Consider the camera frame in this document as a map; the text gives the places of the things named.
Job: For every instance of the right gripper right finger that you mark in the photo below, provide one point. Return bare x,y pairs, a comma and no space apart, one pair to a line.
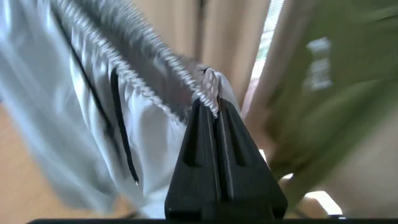
248,186

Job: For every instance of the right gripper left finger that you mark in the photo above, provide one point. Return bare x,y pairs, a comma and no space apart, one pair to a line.
192,180

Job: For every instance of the green long-sleeved shirt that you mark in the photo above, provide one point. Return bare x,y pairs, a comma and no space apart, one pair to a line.
342,109

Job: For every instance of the pale grey shorts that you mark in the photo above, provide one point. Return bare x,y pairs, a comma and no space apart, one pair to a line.
62,109

